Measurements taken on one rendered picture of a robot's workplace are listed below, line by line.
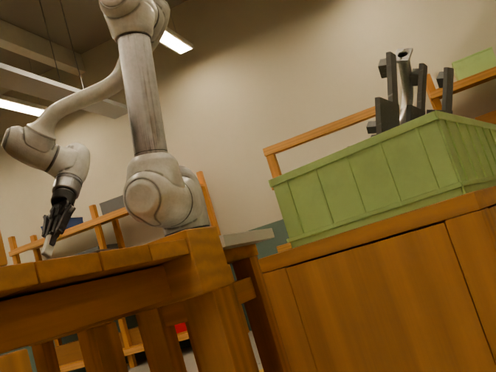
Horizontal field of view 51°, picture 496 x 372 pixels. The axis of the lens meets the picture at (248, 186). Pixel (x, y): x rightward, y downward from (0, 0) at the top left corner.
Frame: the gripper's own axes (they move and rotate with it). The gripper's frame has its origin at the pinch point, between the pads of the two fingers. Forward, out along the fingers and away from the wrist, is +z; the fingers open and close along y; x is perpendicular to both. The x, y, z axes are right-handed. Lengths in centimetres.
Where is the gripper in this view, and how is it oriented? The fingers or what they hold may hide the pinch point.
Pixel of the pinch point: (49, 246)
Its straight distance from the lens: 172.6
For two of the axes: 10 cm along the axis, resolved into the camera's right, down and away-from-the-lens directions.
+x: -5.3, -5.5, -6.5
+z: -0.2, 7.7, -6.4
